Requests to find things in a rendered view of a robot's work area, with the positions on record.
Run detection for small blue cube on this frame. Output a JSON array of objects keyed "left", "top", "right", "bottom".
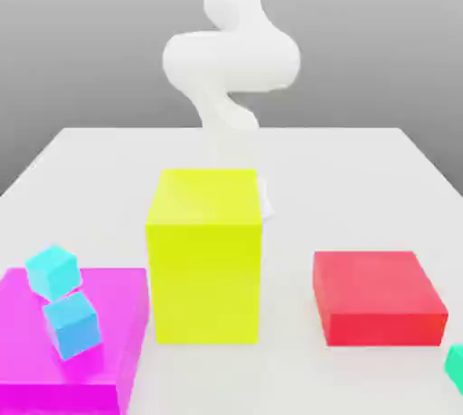
[{"left": 42, "top": 291, "right": 102, "bottom": 362}]

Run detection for large red box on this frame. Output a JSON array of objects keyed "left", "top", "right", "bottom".
[{"left": 312, "top": 250, "right": 449, "bottom": 348}]

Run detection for small green cube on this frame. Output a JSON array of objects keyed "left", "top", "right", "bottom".
[{"left": 443, "top": 344, "right": 463, "bottom": 396}]

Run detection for small cyan cube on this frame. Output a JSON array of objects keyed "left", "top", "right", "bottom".
[{"left": 24, "top": 245, "right": 83, "bottom": 303}]

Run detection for large yellow box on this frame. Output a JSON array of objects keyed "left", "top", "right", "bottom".
[{"left": 145, "top": 168, "right": 263, "bottom": 345}]

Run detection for large magenta box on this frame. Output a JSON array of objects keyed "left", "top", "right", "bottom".
[{"left": 0, "top": 267, "right": 150, "bottom": 415}]

